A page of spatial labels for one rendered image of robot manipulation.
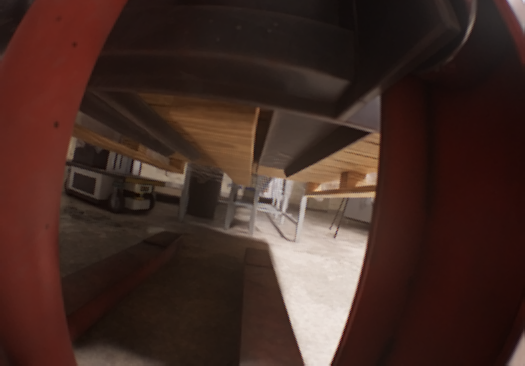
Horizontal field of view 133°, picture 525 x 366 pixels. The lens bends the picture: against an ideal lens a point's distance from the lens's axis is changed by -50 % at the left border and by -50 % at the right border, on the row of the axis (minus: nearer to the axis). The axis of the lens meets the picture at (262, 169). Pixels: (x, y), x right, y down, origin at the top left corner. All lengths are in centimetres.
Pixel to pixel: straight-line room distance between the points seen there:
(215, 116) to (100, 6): 17
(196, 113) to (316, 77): 14
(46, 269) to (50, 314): 3
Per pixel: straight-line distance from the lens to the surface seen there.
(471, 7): 15
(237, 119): 25
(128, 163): 233
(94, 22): 15
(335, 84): 20
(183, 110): 26
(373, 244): 17
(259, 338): 51
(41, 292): 15
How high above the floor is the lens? 40
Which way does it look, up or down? 6 degrees up
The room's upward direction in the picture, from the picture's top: 10 degrees clockwise
